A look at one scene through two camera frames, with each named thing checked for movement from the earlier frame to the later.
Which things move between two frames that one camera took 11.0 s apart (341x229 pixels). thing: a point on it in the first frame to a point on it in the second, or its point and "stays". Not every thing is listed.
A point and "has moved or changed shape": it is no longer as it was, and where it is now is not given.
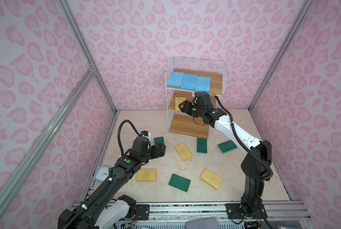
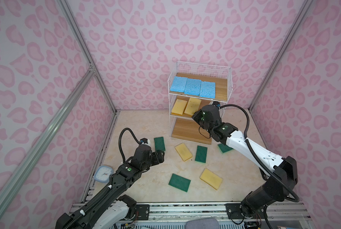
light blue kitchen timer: (101, 173) stays
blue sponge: (175, 79) to (178, 84)
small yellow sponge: (178, 101) has moved or changed shape
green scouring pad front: (179, 182) stays
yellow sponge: (146, 175) has moved or changed shape
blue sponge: (203, 84) has moved or changed shape
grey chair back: (202, 223) stays
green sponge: (201, 145) to (201, 154)
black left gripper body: (154, 152) to (155, 160)
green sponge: (227, 146) stays
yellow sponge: (211, 179) stays
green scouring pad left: (159, 140) stays
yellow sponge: (184, 151) stays
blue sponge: (189, 81) has moved or changed shape
